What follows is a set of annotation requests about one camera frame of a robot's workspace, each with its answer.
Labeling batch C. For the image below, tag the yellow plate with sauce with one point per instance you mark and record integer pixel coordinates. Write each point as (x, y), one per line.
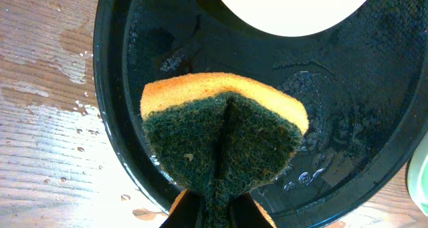
(293, 18)

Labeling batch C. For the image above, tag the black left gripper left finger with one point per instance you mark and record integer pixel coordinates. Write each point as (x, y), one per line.
(187, 211)

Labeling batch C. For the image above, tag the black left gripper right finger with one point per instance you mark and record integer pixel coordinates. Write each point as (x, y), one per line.
(243, 213)

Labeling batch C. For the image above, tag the mint plate back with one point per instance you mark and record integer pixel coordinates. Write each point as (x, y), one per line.
(417, 176)

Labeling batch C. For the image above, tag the yellow green scrub sponge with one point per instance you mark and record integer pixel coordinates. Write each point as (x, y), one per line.
(221, 135)

